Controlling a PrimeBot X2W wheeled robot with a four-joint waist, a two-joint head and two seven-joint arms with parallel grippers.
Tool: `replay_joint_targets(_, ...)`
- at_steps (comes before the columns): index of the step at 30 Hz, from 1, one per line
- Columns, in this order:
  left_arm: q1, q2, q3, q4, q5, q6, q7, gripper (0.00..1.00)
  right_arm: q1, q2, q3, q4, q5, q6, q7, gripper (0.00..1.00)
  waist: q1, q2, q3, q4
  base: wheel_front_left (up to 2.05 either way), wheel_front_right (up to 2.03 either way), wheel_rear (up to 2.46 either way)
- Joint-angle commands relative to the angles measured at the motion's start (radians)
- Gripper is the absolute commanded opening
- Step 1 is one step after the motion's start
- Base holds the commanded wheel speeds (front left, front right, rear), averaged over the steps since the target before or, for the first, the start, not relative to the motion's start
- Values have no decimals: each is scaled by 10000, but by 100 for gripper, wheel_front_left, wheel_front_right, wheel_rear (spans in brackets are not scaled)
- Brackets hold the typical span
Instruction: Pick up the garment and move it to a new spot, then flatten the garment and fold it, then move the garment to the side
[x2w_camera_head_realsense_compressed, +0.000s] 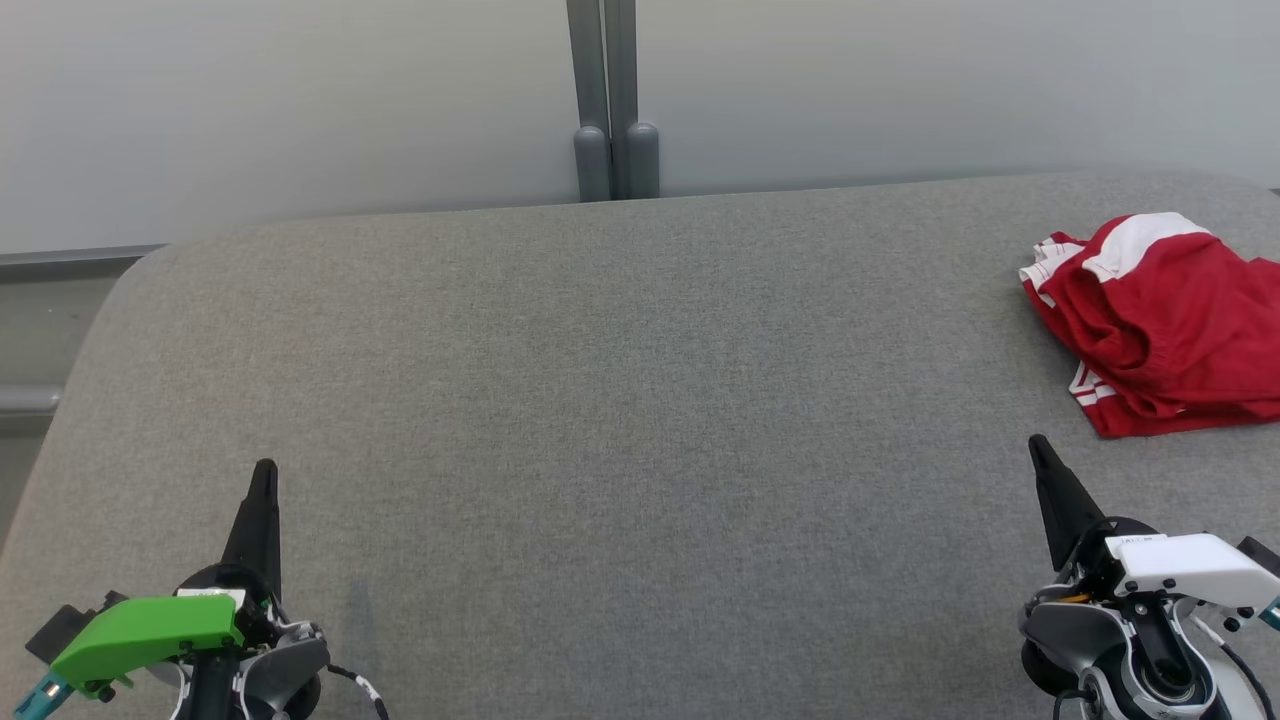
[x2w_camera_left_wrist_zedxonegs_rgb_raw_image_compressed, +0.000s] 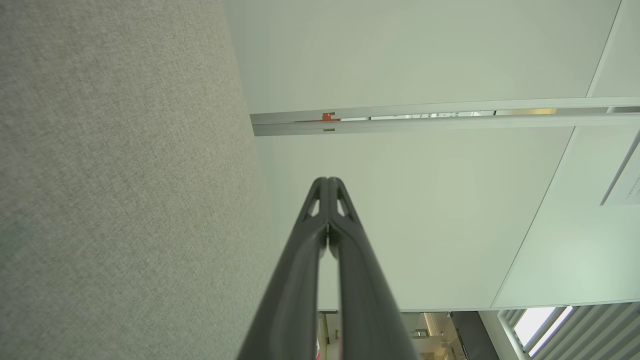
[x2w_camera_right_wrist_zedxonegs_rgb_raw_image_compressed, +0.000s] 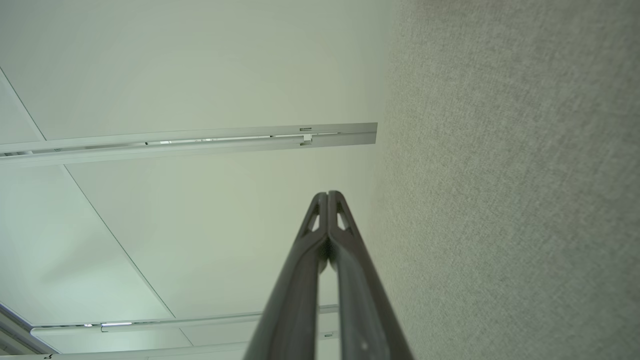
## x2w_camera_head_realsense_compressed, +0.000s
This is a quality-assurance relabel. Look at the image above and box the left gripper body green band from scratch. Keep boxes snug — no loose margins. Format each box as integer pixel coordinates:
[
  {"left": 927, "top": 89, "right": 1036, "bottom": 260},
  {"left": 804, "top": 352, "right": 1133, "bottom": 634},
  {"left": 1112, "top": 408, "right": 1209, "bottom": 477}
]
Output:
[{"left": 50, "top": 563, "right": 281, "bottom": 699}]

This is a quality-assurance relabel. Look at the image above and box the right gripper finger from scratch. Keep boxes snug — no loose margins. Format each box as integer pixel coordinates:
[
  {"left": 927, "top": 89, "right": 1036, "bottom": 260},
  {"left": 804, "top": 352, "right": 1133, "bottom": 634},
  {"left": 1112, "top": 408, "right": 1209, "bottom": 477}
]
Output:
[{"left": 1028, "top": 433, "right": 1106, "bottom": 573}]

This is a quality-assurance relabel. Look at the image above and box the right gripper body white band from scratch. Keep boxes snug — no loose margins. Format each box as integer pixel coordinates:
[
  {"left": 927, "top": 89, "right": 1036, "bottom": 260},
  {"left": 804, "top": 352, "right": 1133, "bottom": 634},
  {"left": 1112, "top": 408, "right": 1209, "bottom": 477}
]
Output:
[{"left": 1060, "top": 518, "right": 1280, "bottom": 611}]

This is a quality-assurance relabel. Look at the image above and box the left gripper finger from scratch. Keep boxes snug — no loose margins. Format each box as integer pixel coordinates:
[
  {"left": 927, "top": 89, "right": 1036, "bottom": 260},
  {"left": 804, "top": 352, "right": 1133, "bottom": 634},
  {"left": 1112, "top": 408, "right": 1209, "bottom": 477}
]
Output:
[{"left": 220, "top": 458, "right": 283, "bottom": 601}]

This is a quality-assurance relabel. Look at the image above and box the red basketball jersey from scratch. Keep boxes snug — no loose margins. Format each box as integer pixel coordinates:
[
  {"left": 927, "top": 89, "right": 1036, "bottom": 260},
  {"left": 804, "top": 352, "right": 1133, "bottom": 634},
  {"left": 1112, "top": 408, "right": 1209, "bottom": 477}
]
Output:
[{"left": 1018, "top": 235, "right": 1280, "bottom": 439}]

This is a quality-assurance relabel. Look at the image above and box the red shorts white stripe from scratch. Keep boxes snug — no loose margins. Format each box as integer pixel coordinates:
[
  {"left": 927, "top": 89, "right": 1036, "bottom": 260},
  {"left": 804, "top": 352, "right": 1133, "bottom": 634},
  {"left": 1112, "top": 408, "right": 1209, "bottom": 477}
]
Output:
[{"left": 1040, "top": 212, "right": 1280, "bottom": 421}]

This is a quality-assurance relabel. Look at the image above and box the grey horizontal tube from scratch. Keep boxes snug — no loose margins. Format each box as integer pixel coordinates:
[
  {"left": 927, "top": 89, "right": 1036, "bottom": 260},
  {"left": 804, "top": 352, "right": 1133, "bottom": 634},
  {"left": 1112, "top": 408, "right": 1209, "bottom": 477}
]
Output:
[{"left": 0, "top": 385, "right": 63, "bottom": 416}]

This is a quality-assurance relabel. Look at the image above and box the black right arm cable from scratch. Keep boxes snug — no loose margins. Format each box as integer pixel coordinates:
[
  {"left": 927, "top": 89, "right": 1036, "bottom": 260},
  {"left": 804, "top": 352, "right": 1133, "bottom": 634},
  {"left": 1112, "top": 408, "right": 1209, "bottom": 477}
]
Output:
[{"left": 1195, "top": 640, "right": 1253, "bottom": 720}]

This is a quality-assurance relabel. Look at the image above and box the teal left cable connector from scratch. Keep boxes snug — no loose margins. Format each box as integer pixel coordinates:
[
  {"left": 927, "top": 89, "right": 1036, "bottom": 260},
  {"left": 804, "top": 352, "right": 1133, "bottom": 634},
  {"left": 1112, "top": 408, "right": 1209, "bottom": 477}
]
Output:
[{"left": 12, "top": 672, "right": 71, "bottom": 720}]

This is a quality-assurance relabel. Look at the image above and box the black white striped cable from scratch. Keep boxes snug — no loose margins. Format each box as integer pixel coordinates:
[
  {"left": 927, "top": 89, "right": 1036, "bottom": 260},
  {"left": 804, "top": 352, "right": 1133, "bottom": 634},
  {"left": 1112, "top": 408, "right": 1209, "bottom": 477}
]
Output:
[{"left": 325, "top": 665, "right": 391, "bottom": 720}]

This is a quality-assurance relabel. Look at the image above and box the grey floor rail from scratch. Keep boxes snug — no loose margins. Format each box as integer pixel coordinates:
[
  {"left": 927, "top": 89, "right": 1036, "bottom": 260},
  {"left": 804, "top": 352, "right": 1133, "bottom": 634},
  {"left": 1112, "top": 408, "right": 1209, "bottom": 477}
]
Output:
[{"left": 0, "top": 243, "right": 167, "bottom": 283}]

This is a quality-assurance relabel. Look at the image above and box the grey metal partition post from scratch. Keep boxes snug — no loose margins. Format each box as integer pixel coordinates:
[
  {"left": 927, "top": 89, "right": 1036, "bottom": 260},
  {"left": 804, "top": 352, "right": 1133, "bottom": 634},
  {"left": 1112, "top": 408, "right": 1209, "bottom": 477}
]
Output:
[
  {"left": 605, "top": 0, "right": 661, "bottom": 200},
  {"left": 566, "top": 0, "right": 614, "bottom": 204}
]

